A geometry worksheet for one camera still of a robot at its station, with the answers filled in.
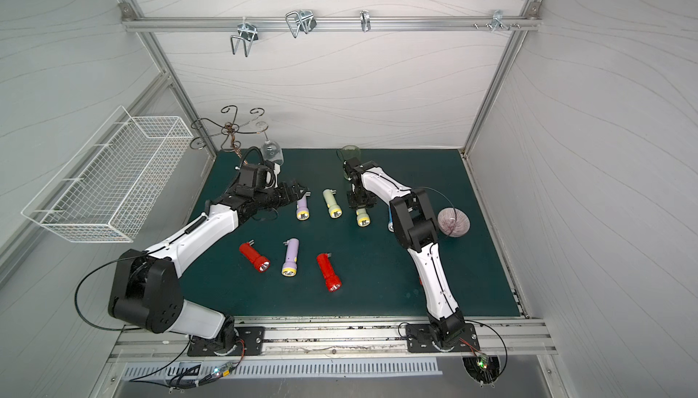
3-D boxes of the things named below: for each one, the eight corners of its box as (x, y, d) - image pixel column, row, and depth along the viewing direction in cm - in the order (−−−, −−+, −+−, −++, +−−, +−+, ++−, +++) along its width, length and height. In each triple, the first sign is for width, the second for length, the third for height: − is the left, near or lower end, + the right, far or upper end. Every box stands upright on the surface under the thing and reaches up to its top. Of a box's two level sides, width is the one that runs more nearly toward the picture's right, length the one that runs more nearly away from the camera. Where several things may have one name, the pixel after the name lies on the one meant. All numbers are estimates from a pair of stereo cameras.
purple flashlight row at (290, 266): (281, 277, 86) (280, 275, 84) (285, 240, 94) (284, 238, 92) (296, 276, 86) (295, 273, 84) (299, 240, 94) (298, 237, 92)
